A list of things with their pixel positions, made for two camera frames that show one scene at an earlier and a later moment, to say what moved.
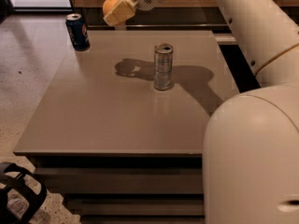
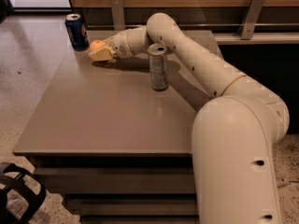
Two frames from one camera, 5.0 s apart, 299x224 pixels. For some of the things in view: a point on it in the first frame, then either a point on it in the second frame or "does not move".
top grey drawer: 122,180 does not move
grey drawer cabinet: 120,131 does not move
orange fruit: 108,4 → 95,45
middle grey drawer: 137,206 does not move
